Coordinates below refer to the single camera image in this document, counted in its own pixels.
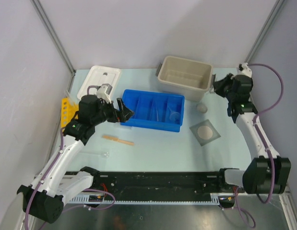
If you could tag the white evaporating dish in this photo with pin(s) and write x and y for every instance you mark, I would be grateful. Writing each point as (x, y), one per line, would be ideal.
(202, 108)

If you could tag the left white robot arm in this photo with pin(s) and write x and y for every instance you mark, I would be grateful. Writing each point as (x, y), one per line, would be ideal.
(46, 196)

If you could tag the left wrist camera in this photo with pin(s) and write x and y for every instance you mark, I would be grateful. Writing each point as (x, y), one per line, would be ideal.
(103, 92)

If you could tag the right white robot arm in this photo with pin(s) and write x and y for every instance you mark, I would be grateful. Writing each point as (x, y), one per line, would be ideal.
(268, 172)

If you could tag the clear glass test tube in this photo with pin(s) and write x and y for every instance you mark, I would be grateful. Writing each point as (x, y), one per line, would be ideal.
(69, 97)

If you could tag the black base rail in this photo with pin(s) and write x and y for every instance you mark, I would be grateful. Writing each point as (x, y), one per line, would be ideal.
(161, 185)

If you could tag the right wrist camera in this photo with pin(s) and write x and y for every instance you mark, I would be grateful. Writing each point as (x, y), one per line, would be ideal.
(243, 69)

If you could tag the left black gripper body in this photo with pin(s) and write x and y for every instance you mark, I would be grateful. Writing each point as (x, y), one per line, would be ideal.
(107, 112)

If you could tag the beige plastic storage bin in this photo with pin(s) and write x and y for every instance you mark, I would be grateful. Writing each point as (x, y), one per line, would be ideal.
(186, 77)

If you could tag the yellow test tube rack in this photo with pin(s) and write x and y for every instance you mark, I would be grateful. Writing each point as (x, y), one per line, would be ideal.
(68, 110)

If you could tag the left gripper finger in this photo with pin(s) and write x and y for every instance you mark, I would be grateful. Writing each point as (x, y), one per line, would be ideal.
(121, 104)
(126, 114)

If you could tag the white plastic bin lid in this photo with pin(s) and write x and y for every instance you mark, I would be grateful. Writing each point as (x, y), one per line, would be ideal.
(99, 75)

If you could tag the wire gauze with ceramic centre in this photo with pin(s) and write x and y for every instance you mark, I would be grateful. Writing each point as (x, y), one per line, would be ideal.
(204, 132)

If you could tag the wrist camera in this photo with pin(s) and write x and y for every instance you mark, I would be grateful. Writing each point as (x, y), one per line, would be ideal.
(243, 69)
(103, 92)

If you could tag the wooden test tube clamp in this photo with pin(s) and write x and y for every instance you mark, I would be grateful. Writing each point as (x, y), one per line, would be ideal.
(112, 138)

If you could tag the white slotted cable duct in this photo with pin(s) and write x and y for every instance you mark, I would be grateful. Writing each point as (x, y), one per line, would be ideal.
(209, 199)

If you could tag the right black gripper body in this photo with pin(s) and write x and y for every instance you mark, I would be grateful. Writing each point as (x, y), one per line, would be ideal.
(223, 88)

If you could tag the blue divided plastic tray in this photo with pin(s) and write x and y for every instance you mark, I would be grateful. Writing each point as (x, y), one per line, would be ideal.
(141, 103)

